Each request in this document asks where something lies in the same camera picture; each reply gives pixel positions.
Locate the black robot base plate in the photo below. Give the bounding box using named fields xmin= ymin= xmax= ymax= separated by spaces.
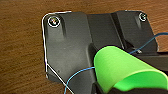
xmin=41 ymin=9 xmax=160 ymax=94

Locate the black robot base strut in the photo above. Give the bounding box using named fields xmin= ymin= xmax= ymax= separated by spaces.
xmin=124 ymin=49 xmax=168 ymax=72

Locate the blue cable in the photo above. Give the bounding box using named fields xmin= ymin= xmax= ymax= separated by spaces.
xmin=63 ymin=32 xmax=168 ymax=94

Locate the small green bowl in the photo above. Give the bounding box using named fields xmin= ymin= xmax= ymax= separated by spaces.
xmin=92 ymin=45 xmax=168 ymax=94

